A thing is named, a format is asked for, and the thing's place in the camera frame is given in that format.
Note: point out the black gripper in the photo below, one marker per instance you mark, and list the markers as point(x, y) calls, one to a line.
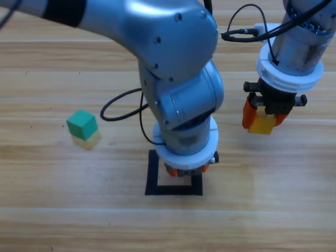
point(189, 173)
point(278, 99)

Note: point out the yellow wooden cube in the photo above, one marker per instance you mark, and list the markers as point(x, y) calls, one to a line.
point(261, 126)

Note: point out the green wooden cube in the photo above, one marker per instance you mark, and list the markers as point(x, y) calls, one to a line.
point(81, 123)

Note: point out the pale natural wood block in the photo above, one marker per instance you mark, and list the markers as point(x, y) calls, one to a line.
point(88, 143)

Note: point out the black tape square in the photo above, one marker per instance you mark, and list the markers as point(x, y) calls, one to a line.
point(152, 183)

